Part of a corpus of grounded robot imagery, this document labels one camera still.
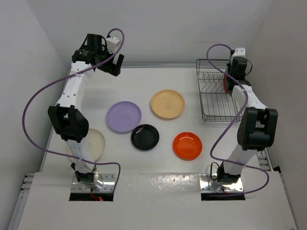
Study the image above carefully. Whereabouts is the red teal floral plate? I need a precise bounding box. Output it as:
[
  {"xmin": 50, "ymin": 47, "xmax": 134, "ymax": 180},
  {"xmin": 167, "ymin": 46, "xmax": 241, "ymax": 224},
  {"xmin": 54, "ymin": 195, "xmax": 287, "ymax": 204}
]
[{"xmin": 223, "ymin": 74, "xmax": 233, "ymax": 94}]

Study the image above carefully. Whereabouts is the yellow plate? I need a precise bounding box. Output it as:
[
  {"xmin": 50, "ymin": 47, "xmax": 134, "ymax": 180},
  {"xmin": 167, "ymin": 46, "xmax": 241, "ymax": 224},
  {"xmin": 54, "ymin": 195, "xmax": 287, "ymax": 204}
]
[{"xmin": 151, "ymin": 90, "xmax": 185, "ymax": 119}]

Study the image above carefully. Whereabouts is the cream bear plate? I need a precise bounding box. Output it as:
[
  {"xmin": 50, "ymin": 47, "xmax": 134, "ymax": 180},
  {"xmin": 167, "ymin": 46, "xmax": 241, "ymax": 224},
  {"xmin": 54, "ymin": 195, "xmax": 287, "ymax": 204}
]
[{"xmin": 66, "ymin": 128, "xmax": 106, "ymax": 162}]

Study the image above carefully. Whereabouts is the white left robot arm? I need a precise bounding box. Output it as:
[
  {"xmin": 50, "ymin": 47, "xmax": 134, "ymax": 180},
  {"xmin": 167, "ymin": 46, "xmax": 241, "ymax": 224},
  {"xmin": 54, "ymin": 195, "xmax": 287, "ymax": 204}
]
[{"xmin": 47, "ymin": 34, "xmax": 124, "ymax": 191}]

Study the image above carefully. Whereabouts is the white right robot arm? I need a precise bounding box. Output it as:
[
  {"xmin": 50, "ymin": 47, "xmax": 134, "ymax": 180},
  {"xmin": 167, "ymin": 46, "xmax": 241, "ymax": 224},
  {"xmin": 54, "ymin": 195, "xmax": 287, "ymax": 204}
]
[{"xmin": 216, "ymin": 57, "xmax": 278, "ymax": 184}]

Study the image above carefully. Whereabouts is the purple plate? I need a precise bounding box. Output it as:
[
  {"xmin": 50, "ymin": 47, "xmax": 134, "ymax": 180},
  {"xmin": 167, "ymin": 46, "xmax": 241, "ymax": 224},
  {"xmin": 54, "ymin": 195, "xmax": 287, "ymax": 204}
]
[{"xmin": 106, "ymin": 101, "xmax": 142, "ymax": 133}]

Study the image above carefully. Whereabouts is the black plate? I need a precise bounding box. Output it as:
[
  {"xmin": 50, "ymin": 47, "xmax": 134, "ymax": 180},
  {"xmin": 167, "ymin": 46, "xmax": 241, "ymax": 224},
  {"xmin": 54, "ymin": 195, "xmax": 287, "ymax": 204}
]
[{"xmin": 131, "ymin": 124, "xmax": 160, "ymax": 151}]

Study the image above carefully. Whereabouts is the orange plate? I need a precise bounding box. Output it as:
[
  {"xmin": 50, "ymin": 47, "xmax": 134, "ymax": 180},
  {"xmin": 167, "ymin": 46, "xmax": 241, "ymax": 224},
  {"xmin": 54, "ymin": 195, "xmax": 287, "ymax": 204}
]
[{"xmin": 173, "ymin": 132, "xmax": 203, "ymax": 161}]

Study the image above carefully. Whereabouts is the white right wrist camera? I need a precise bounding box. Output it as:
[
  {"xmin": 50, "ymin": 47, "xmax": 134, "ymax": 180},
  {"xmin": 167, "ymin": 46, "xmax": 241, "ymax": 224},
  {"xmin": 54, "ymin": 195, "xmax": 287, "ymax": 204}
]
[{"xmin": 232, "ymin": 47, "xmax": 246, "ymax": 58}]

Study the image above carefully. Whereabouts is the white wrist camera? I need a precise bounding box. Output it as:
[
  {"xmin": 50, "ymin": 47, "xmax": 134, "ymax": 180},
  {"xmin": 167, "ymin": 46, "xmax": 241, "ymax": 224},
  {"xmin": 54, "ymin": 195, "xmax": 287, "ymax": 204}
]
[
  {"xmin": 232, "ymin": 47, "xmax": 246, "ymax": 58},
  {"xmin": 106, "ymin": 36, "xmax": 121, "ymax": 54}
]

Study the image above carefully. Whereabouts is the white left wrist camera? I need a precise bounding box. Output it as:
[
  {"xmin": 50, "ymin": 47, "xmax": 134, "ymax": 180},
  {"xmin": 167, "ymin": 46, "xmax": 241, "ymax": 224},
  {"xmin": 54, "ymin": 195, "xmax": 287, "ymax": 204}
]
[{"xmin": 106, "ymin": 36, "xmax": 121, "ymax": 54}]

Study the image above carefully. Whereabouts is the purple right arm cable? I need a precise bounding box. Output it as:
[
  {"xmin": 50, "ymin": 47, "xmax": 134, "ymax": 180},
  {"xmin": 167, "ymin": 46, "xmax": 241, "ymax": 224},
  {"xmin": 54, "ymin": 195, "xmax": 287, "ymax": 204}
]
[{"xmin": 206, "ymin": 44, "xmax": 271, "ymax": 197}]

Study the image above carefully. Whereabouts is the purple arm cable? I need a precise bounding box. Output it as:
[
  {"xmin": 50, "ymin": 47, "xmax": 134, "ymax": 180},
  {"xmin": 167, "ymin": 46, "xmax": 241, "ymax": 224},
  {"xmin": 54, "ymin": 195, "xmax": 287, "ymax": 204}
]
[
  {"xmin": 206, "ymin": 44, "xmax": 271, "ymax": 197},
  {"xmin": 22, "ymin": 28, "xmax": 120, "ymax": 190}
]

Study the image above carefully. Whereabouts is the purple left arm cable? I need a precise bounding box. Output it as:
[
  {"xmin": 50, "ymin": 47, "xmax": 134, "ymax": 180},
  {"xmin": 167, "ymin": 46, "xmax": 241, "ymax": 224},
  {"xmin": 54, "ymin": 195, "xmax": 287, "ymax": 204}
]
[{"xmin": 22, "ymin": 28, "xmax": 120, "ymax": 190}]

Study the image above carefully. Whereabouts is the wire dish rack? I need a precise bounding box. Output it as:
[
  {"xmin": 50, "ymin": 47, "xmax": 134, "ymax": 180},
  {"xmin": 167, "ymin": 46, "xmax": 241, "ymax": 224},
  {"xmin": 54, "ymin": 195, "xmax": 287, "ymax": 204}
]
[{"xmin": 196, "ymin": 59, "xmax": 240, "ymax": 124}]

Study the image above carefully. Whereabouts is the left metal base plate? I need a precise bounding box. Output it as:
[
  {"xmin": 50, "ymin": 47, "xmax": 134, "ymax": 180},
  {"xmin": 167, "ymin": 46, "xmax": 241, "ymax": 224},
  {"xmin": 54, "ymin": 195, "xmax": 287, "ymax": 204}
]
[{"xmin": 71, "ymin": 173, "xmax": 116, "ymax": 194}]

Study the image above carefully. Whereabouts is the metal base plate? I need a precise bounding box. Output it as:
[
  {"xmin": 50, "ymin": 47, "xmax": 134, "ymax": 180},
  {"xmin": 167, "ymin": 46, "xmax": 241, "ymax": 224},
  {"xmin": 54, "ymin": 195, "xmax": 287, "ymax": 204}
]
[
  {"xmin": 199, "ymin": 173, "xmax": 244, "ymax": 194},
  {"xmin": 71, "ymin": 173, "xmax": 116, "ymax": 194}
]

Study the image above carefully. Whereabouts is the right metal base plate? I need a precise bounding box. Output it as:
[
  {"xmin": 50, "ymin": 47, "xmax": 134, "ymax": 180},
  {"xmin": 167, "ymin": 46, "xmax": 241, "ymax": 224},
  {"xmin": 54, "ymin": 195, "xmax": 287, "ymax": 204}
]
[{"xmin": 199, "ymin": 173, "xmax": 244, "ymax": 194}]

